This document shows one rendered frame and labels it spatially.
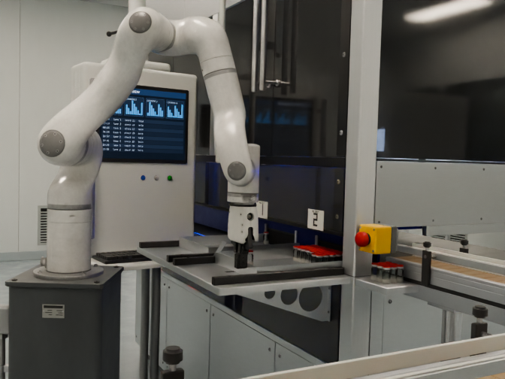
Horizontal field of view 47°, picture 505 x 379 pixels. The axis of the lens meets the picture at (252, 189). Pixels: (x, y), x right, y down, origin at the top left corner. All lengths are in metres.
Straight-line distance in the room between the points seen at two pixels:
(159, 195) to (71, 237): 0.82
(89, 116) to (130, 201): 0.81
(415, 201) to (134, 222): 1.15
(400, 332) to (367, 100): 0.68
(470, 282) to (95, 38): 6.10
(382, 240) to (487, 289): 0.29
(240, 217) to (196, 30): 0.50
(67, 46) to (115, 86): 5.43
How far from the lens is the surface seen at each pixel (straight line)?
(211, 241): 2.11
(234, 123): 1.47
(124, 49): 1.57
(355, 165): 1.60
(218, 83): 1.52
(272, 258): 1.84
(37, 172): 6.87
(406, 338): 1.80
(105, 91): 1.61
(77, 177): 1.69
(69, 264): 1.66
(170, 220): 2.44
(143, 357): 2.63
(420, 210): 1.75
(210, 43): 1.54
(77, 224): 1.65
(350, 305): 1.65
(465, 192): 1.88
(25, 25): 6.99
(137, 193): 2.36
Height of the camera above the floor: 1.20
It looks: 3 degrees down
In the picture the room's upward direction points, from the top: 2 degrees clockwise
